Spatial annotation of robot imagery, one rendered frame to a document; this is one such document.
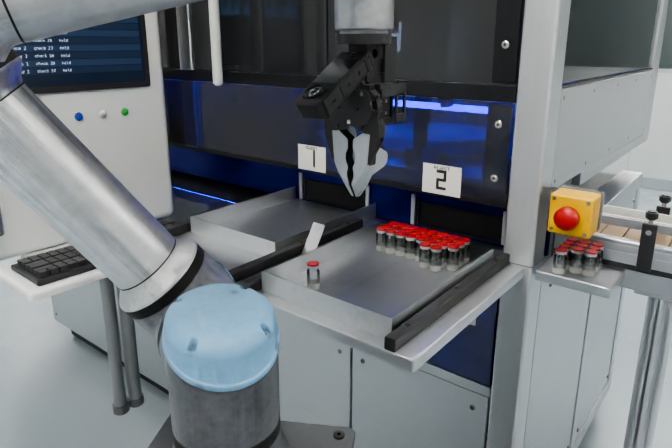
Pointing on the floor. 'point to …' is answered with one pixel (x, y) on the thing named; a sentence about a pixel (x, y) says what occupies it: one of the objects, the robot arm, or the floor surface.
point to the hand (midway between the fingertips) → (352, 188)
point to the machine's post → (530, 182)
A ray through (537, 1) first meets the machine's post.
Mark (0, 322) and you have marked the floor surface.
